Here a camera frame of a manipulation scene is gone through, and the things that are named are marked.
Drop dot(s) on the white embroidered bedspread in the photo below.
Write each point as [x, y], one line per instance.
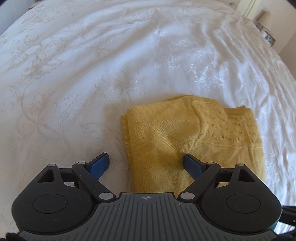
[71, 69]

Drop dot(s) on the yellow knitted sweater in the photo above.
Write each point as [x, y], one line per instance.
[157, 136]

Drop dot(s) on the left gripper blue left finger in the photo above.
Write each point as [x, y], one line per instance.
[88, 175]

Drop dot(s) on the white bedside lamp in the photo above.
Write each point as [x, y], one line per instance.
[265, 21]

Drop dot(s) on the cream tufted headboard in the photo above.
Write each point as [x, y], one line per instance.
[247, 8]

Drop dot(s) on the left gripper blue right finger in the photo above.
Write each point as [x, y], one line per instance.
[204, 175]

